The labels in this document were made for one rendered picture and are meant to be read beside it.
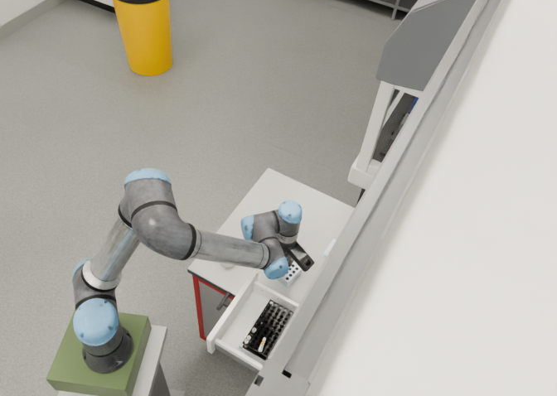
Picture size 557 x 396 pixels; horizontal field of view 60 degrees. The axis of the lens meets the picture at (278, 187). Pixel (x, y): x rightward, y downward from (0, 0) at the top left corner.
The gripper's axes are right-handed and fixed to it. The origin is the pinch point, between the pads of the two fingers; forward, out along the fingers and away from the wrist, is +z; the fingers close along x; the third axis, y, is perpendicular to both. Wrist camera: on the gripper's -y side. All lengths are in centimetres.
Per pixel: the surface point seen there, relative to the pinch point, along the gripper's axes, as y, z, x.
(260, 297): -0.1, 1.2, 14.2
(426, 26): -1, -76, -56
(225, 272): 18.9, 8.8, 12.3
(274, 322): -11.5, -5.2, 20.5
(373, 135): 5, -27, -55
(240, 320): -0.9, 1.2, 25.2
